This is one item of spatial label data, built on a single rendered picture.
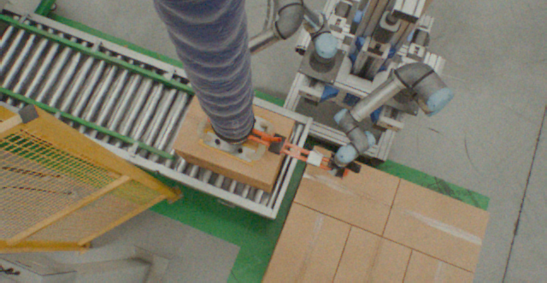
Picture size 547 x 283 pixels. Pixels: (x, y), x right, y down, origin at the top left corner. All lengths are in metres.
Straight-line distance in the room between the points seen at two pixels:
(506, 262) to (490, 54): 1.68
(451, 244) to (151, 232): 2.09
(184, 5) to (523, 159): 3.33
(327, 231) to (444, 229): 0.74
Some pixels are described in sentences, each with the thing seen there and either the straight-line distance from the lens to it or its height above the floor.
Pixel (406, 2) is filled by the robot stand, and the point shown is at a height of 2.03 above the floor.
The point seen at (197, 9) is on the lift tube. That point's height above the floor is 2.48.
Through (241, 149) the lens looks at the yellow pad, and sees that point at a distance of 2.43.
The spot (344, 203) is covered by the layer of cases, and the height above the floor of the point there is 0.54.
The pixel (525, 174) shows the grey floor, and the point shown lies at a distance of 3.96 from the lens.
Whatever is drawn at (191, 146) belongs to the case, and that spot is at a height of 0.95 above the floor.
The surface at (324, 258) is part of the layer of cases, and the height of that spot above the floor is 0.54.
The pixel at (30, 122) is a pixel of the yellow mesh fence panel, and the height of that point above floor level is 2.09.
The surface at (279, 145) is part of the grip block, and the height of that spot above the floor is 1.10.
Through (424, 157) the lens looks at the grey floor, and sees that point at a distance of 3.65.
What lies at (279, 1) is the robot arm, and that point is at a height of 1.61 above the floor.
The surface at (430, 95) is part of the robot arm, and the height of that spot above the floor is 1.63.
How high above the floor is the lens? 3.36
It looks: 75 degrees down
